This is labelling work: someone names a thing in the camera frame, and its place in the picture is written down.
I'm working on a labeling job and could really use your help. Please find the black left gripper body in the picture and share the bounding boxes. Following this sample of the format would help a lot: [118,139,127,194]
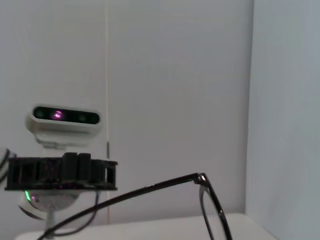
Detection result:
[4,156,118,192]

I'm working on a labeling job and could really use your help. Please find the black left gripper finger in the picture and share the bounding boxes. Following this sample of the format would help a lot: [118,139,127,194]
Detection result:
[61,152,78,185]
[77,152,92,185]

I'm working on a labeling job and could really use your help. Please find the black glasses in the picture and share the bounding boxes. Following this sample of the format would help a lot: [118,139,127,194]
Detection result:
[37,172,234,240]

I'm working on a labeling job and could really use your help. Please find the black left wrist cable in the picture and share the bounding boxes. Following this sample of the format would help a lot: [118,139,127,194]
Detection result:
[44,191,100,237]

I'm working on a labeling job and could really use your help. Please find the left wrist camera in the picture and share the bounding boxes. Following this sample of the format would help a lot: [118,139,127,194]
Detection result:
[24,103,103,151]

